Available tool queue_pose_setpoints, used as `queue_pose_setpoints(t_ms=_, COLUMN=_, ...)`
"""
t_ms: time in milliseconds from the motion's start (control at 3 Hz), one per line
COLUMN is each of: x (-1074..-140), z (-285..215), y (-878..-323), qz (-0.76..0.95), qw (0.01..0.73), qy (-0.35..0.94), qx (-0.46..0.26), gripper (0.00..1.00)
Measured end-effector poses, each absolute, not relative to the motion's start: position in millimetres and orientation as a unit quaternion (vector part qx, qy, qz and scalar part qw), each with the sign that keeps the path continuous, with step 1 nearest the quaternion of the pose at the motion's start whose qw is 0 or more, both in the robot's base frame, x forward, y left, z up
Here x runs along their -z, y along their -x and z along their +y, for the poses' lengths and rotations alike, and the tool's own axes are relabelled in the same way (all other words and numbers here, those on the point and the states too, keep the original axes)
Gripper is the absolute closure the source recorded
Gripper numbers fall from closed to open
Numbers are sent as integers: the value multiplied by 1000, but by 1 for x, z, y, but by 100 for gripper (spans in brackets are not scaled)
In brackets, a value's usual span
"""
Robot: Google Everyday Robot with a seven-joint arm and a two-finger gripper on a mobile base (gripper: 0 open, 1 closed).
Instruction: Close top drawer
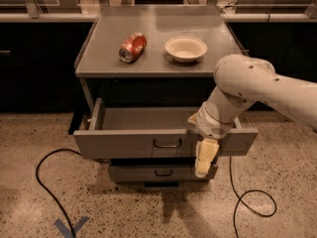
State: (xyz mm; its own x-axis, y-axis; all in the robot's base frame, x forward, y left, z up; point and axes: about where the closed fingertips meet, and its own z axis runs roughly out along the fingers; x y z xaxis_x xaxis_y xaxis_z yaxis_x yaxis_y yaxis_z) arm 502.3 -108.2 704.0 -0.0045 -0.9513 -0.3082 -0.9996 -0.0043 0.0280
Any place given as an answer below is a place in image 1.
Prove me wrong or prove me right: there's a black floor cable right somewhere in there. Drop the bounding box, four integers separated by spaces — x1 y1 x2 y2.
229 156 277 238

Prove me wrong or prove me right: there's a black top drawer handle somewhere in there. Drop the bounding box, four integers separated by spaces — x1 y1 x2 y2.
153 139 182 149

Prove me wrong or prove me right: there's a black floor cable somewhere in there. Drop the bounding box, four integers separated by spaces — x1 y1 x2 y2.
35 148 83 238
229 156 277 238

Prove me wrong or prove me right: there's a grey lower drawer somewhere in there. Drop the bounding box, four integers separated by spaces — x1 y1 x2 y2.
108 165 218 182

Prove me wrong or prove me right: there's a grey drawer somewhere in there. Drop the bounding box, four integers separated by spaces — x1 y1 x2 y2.
72 97 260 160
108 165 218 182

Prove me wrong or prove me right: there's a black floor cable left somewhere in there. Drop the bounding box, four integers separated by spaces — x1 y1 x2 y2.
35 148 83 238

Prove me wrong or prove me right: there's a grey metal drawer cabinet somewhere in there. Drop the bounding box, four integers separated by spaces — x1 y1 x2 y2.
75 5 242 109

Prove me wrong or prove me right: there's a crushed red soda can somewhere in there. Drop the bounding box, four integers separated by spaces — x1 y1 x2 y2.
119 32 147 62

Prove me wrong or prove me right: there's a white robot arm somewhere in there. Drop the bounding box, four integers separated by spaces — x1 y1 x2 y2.
188 55 317 178

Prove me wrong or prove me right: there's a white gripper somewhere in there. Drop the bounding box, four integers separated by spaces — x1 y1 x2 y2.
187 86 254 178

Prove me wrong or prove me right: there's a white paper bowl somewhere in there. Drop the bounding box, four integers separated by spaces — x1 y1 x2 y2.
164 37 208 63

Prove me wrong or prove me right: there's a grey top drawer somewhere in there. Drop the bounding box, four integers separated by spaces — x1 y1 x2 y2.
72 97 260 160

